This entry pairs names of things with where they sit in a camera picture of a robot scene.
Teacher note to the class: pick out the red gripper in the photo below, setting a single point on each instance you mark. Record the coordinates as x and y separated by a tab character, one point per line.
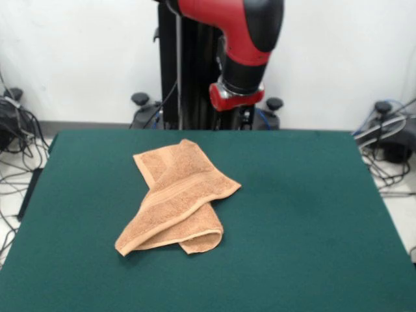
237	100

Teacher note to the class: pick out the tan terry towel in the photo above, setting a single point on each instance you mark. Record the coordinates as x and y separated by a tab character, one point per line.
175	201

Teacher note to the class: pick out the dark green table cloth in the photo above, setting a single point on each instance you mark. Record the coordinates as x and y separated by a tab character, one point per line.
292	211

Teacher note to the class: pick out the black stand base foot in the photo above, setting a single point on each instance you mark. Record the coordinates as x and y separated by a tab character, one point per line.
5	130
395	152

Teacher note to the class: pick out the black pedestal foot knob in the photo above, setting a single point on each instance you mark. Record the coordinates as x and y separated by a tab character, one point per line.
274	104
140	99

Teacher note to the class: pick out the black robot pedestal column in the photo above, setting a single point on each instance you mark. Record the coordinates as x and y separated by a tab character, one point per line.
191	81

